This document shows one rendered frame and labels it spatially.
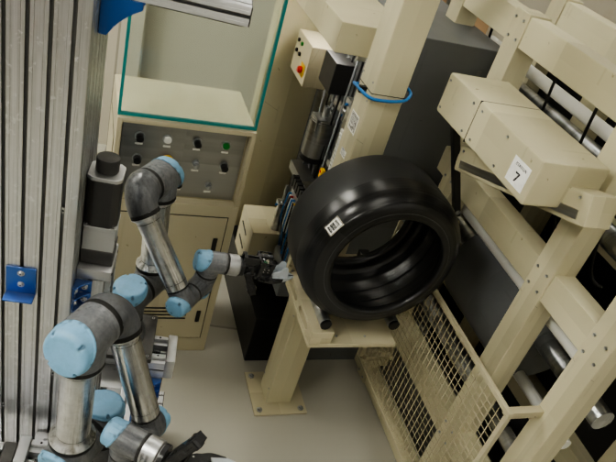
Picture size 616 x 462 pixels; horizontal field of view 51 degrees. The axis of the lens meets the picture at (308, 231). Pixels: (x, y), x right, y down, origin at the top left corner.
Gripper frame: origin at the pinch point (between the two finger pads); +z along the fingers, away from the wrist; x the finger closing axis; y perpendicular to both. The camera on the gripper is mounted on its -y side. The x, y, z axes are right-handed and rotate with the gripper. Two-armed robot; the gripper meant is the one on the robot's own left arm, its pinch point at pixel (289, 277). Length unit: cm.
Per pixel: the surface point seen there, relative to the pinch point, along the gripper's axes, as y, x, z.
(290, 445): -98, 2, 40
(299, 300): -16.0, 7.2, 12.5
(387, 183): 48, -5, 15
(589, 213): 74, -47, 52
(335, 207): 35.3, -5.5, 1.1
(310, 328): -15.4, -8.8, 12.4
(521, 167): 75, -30, 37
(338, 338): -19.2, -8.6, 26.2
